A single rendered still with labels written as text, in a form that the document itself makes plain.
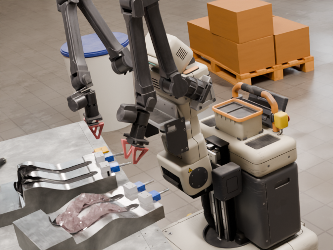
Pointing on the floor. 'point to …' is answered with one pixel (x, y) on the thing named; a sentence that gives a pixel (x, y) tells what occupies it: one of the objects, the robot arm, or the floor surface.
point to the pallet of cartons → (249, 41)
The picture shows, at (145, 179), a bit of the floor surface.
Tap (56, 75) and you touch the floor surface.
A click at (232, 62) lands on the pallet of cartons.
